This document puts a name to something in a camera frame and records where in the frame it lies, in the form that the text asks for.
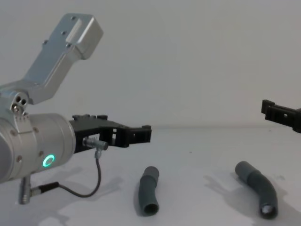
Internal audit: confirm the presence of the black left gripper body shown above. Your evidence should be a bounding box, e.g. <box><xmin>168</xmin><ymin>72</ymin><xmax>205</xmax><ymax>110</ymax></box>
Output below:
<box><xmin>69</xmin><ymin>114</ymin><xmax>129</xmax><ymax>154</ymax></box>

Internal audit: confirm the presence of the white table cloth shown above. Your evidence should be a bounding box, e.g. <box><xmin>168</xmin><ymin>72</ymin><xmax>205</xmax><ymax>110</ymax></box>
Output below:
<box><xmin>0</xmin><ymin>127</ymin><xmax>301</xmax><ymax>226</ymax></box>

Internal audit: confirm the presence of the thin dark wrist cable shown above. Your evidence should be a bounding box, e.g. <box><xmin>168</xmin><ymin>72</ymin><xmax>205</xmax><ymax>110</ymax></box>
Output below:
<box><xmin>19</xmin><ymin>137</ymin><xmax>109</xmax><ymax>205</ymax></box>

